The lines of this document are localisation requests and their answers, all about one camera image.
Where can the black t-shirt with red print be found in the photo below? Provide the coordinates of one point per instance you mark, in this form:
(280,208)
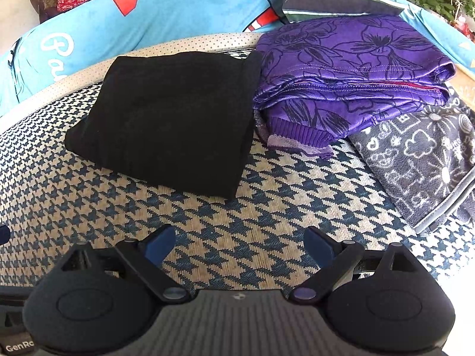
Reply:
(167,118)

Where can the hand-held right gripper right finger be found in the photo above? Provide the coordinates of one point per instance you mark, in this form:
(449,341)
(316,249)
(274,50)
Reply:
(319,246)

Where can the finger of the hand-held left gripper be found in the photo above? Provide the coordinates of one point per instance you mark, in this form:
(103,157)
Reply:
(4,234)

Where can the blue printed quilt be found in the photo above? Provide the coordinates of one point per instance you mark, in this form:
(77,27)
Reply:
(185,11)

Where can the dark grey printed blanket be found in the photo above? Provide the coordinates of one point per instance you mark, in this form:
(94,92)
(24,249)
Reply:
(419,155)

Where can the purple floral jacket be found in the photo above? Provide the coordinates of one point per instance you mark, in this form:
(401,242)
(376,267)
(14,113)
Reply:
(352,66)

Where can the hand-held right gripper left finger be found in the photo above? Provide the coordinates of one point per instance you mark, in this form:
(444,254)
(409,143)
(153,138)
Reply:
(161,244)

